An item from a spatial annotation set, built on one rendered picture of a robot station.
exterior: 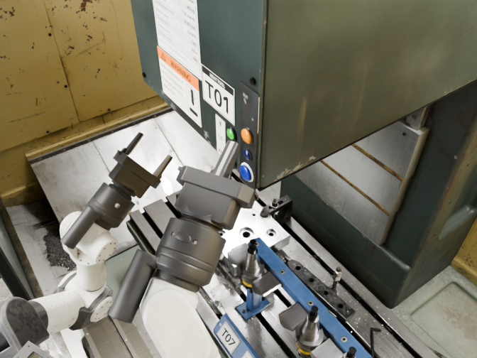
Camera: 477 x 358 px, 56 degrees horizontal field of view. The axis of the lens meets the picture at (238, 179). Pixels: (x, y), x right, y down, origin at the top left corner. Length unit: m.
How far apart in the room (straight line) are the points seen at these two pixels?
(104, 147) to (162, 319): 1.67
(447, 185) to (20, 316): 1.14
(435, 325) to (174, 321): 1.48
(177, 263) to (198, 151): 1.65
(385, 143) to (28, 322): 1.06
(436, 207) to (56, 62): 1.51
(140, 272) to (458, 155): 0.97
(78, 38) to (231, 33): 1.37
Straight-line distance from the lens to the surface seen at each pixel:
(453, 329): 1.98
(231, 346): 1.38
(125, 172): 1.04
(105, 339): 1.71
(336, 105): 0.79
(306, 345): 1.07
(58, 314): 1.16
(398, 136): 1.38
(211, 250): 0.62
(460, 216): 1.82
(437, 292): 2.02
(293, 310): 1.12
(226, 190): 0.63
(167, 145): 2.23
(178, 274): 0.61
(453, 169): 1.38
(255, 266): 1.14
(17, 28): 1.92
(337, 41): 0.71
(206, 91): 0.79
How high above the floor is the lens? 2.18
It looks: 44 degrees down
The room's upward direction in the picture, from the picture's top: straight up
